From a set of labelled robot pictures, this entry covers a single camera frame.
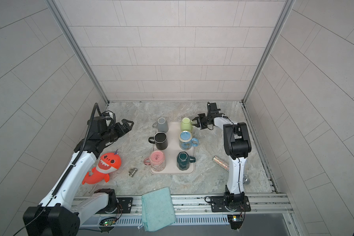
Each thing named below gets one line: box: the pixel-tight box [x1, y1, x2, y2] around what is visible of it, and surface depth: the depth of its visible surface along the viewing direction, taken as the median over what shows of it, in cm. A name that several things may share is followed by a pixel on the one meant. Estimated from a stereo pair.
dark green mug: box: [176, 151, 197, 171], surface depth 79 cm
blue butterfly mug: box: [178, 130, 200, 151], surface depth 87 cm
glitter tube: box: [212, 155, 231, 172], surface depth 84 cm
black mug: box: [148, 131, 169, 150], surface depth 88 cm
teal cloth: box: [141, 186, 177, 232], surface depth 71 cm
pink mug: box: [143, 149, 167, 173], surface depth 78 cm
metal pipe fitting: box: [128, 167, 138, 178], surface depth 82 cm
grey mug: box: [152, 117, 170, 133], surface depth 97 cm
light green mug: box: [180, 117, 193, 133], surface depth 95 cm
